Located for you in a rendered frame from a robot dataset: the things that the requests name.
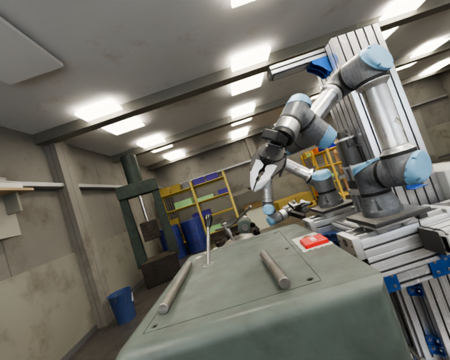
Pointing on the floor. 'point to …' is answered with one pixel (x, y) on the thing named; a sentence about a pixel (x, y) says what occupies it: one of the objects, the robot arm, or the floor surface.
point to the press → (166, 261)
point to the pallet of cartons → (294, 200)
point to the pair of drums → (194, 241)
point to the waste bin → (122, 305)
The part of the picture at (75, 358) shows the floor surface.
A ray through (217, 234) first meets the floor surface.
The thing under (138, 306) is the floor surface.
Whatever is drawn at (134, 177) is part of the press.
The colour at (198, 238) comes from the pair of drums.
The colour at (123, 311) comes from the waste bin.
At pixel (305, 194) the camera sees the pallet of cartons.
